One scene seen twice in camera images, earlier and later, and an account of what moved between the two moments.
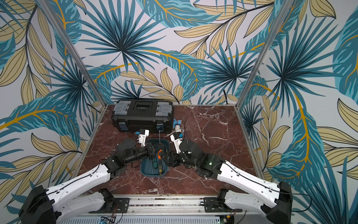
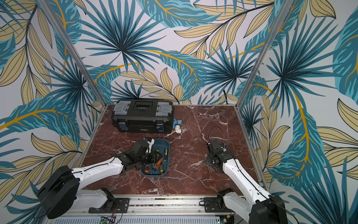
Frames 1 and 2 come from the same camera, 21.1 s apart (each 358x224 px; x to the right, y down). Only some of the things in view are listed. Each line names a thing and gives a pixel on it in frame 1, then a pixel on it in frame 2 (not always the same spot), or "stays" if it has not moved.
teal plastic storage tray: [155, 167] stays
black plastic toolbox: [130, 115] stays
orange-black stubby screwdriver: [160, 151] -> [146, 171]
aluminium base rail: [161, 206] stays
